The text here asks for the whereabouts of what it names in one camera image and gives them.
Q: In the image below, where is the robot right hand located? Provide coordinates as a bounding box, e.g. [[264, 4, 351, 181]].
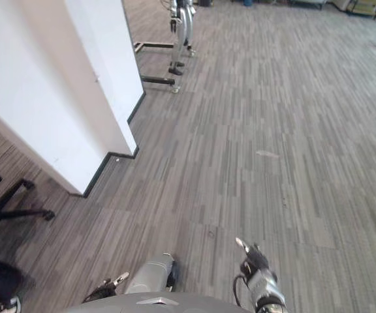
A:
[[235, 237, 271, 278]]

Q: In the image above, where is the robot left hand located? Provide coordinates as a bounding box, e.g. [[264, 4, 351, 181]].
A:
[[82, 271, 131, 303]]

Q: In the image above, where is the robot grey torso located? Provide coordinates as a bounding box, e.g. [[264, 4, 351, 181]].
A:
[[63, 291, 253, 313]]

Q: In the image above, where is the robot dark foot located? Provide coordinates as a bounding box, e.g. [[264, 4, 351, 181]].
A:
[[166, 260, 180, 292]]

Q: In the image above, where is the wheeled gantry stand base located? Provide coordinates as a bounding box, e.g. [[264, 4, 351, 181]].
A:
[[133, 40, 198, 96]]

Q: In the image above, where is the silver humanoid robot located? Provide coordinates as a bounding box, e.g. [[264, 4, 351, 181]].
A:
[[167, 0, 196, 76]]

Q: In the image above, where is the yellow shelf rack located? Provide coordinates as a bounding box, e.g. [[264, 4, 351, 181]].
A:
[[343, 0, 376, 18]]

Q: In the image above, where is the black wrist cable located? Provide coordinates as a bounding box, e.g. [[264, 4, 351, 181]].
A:
[[233, 275, 251, 307]]

